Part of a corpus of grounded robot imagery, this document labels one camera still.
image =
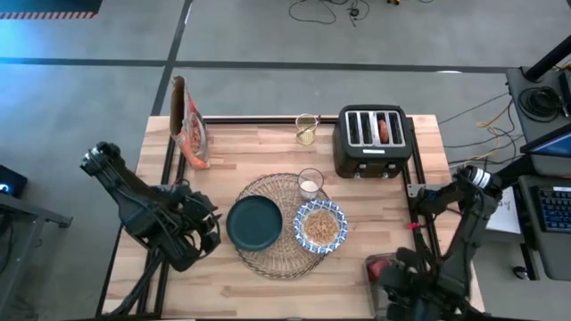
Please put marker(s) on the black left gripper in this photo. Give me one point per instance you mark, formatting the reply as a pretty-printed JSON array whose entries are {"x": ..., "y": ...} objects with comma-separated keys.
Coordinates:
[{"x": 203, "y": 225}]

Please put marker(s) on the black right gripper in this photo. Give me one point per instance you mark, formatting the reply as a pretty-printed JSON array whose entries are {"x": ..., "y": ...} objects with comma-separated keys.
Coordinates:
[{"x": 410, "y": 285}]

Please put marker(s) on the clear grey plastic container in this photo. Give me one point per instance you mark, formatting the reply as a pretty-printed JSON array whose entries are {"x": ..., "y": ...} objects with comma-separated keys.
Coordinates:
[{"x": 371, "y": 294}]

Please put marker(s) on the dark green plate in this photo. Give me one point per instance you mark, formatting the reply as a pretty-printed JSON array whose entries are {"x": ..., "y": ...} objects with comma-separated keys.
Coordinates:
[{"x": 254, "y": 223}]

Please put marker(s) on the orange pumpkin cereal bag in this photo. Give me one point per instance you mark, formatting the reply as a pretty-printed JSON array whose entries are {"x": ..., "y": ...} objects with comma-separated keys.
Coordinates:
[{"x": 192, "y": 134}]

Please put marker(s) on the blue patterned paper bowl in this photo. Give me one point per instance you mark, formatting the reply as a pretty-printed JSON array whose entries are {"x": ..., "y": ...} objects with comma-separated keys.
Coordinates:
[{"x": 299, "y": 236}]

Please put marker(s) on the clear glass with milk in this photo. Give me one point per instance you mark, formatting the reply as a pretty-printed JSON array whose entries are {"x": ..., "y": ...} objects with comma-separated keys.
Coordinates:
[{"x": 311, "y": 185}]

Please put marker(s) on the thin gold spoon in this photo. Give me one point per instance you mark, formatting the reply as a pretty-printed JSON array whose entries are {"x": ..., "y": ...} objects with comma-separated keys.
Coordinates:
[{"x": 308, "y": 127}]

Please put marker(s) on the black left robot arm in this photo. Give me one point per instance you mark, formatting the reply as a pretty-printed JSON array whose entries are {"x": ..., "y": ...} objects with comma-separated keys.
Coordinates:
[{"x": 120, "y": 191}]

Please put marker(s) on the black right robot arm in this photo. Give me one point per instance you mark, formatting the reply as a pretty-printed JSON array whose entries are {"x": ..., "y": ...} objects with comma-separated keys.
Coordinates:
[{"x": 473, "y": 209}]

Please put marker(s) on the round woven straw placemat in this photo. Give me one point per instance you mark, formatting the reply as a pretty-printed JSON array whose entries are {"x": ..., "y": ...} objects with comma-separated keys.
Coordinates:
[{"x": 281, "y": 263}]

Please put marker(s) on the black caster wheel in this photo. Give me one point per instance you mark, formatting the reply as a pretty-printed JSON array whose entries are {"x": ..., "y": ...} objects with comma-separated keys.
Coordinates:
[{"x": 521, "y": 273}]

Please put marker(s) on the white label sheet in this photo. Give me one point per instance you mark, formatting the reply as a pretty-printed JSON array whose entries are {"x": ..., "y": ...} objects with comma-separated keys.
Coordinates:
[{"x": 506, "y": 218}]

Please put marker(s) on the yellow tinted glass cup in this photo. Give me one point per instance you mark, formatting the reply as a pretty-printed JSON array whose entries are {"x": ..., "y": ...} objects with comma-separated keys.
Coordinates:
[{"x": 307, "y": 136}]

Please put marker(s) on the black four-slot toaster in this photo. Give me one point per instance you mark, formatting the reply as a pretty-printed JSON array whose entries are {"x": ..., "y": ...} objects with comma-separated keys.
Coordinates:
[{"x": 372, "y": 129}]

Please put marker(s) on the backlit black keyboard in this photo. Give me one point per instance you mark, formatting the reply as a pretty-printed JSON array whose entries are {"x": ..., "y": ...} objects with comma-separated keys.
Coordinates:
[{"x": 557, "y": 209}]

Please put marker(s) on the grey metal table leg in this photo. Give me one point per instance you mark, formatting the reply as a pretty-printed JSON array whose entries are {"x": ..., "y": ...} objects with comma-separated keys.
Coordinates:
[{"x": 27, "y": 209}]

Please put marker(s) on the small grey desk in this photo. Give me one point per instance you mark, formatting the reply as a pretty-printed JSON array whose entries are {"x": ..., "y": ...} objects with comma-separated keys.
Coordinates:
[{"x": 517, "y": 125}]

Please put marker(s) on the black box with blue light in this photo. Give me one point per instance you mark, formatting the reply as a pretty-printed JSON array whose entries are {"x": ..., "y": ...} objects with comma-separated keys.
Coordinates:
[{"x": 13, "y": 178}]

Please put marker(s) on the laptop with blue screen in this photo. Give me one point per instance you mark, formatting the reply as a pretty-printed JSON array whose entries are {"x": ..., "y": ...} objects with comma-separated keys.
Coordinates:
[{"x": 557, "y": 147}]

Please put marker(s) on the black pole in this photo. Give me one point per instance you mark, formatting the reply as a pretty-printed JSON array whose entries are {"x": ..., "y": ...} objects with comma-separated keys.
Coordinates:
[{"x": 548, "y": 60}]

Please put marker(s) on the hazard-striped floor mat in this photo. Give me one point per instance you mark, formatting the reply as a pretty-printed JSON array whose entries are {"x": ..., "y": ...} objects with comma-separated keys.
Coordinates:
[{"x": 44, "y": 5}]

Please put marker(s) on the silver corner bracket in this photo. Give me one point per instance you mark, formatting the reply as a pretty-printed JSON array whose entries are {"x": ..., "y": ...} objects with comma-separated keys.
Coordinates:
[{"x": 413, "y": 189}]

